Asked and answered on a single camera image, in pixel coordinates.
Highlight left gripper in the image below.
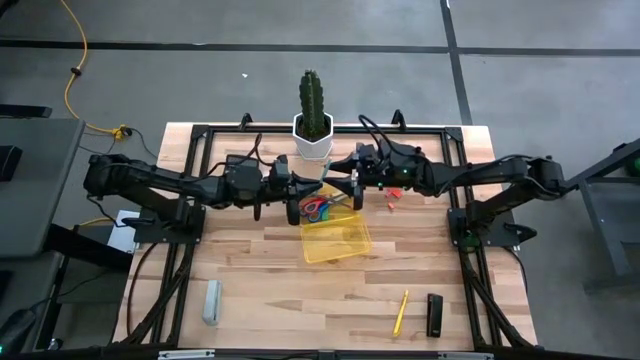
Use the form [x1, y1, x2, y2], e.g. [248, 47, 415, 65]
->
[259, 154, 324, 226]

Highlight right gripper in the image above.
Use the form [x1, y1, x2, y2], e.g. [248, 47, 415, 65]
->
[327, 142, 391, 211]

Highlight white plant pot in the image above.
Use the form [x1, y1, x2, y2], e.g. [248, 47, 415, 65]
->
[292, 112, 335, 161]

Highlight yellow transparent plastic box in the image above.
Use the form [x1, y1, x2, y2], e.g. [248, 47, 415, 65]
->
[298, 182, 374, 265]

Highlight green columnar cactus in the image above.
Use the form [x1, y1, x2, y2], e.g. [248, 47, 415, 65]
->
[298, 68, 327, 141]

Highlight yellow pen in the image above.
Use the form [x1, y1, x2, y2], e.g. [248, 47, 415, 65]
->
[392, 288, 410, 339]

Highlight black stapler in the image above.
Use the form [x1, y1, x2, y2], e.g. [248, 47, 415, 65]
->
[426, 293, 445, 339]

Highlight white paper sheet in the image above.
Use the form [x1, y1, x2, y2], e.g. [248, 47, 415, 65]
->
[107, 209, 142, 255]

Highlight grey desk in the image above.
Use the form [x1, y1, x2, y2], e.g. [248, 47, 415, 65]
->
[0, 249, 66, 351]
[0, 117, 86, 259]

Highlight small black box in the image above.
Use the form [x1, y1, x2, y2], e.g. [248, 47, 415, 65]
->
[0, 144, 24, 182]

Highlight black computer mouse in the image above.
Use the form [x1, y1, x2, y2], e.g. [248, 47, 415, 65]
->
[0, 308, 37, 354]

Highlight red-handled scissors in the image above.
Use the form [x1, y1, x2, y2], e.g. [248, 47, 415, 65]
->
[299, 193, 352, 214]

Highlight blue-handled scissors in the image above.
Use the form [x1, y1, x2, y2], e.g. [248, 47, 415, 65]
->
[306, 204, 331, 224]

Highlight black aluminium table frame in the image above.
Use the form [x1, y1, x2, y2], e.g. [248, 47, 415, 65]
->
[119, 112, 539, 351]

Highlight silver bracket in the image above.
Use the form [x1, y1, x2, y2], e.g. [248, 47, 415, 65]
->
[439, 351, 494, 360]
[158, 348, 216, 360]

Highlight grey desk frame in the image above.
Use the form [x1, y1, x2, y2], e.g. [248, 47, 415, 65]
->
[564, 137, 640, 291]

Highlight yellow extension cable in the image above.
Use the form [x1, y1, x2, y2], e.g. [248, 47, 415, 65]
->
[59, 0, 132, 140]

